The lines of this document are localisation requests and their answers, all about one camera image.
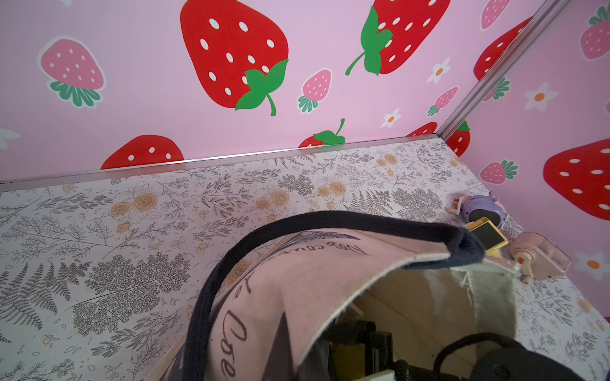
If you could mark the purple pencil sharpener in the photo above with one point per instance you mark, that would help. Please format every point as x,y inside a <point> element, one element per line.
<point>473,207</point>

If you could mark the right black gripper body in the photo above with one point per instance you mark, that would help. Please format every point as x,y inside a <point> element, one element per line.
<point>511,361</point>

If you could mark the yellow pencil sharpener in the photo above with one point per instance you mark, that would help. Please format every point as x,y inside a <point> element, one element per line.
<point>489,235</point>

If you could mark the cream canvas tote bag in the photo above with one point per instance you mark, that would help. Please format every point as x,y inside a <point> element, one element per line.
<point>263,309</point>

